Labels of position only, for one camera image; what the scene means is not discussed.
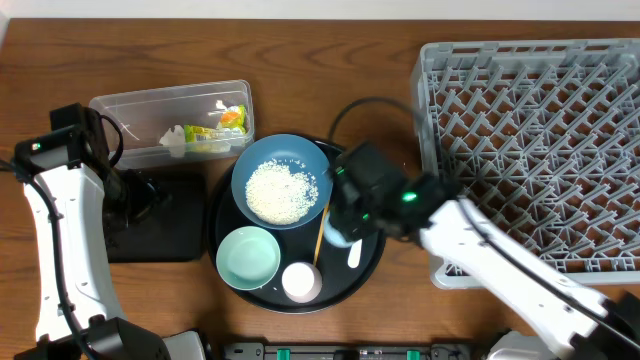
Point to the blue plate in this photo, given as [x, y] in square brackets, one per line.
[288, 148]

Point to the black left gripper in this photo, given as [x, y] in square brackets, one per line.
[136, 195]

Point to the wooden chopstick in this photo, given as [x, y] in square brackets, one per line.
[320, 236]

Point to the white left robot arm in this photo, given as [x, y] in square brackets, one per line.
[66, 176]

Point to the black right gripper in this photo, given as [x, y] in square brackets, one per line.
[343, 217]

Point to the pile of white rice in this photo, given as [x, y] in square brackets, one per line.
[279, 196]

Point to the round black tray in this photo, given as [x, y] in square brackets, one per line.
[267, 229]

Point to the mint green bowl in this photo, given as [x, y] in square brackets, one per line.
[248, 258]

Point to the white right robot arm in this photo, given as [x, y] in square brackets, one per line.
[573, 321]

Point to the black rectangular tray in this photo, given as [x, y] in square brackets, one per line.
[173, 233]

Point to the clear plastic bin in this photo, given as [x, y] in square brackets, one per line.
[142, 118]

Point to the pink white cup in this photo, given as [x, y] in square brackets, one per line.
[302, 282]

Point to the green yellow snack wrapper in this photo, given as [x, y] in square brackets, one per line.
[229, 132]

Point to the grey dishwasher rack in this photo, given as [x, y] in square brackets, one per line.
[543, 136]

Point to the white paper napkin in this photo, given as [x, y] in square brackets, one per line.
[173, 137]

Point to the white plastic knife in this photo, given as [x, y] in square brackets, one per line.
[354, 255]

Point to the black rail with green clips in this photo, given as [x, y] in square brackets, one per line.
[259, 351]

